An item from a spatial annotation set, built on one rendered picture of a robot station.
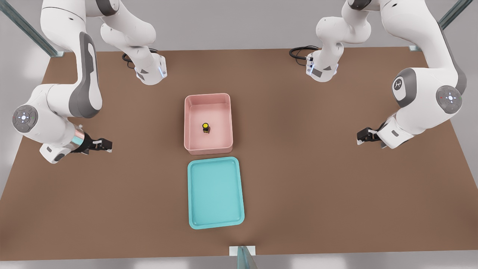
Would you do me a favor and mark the pink plastic box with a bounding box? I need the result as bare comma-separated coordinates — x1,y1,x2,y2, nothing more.
184,93,234,156

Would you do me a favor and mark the pale blue-green tray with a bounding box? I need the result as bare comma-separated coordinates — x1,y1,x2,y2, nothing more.
187,157,245,230

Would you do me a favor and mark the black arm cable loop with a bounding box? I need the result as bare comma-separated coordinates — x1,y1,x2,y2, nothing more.
122,48,159,70
289,45,320,62

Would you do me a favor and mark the silver frame post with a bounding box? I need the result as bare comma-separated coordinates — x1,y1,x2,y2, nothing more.
0,0,65,58
409,0,475,52
229,245,258,269

